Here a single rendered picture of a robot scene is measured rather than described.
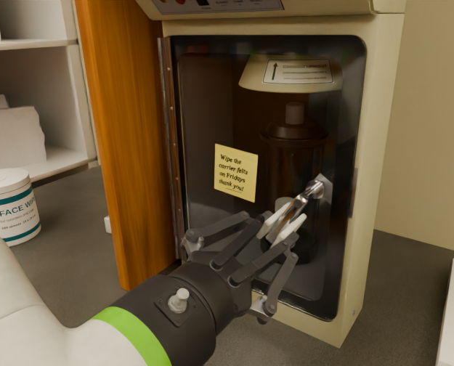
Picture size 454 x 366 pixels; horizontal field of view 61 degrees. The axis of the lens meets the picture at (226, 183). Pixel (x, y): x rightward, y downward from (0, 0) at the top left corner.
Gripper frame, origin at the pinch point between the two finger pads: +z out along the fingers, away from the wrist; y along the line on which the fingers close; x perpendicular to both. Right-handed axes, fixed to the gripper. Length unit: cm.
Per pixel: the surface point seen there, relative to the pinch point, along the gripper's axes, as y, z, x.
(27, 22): 134, 47, 42
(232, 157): 12.4, 3.5, -0.9
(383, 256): -16.3, 33.9, 15.3
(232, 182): 10.4, 3.5, 2.5
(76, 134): 96, 47, 70
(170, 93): 26.6, 3.6, -3.0
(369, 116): -0.2, 5.2, -16.9
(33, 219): 49, -2, 45
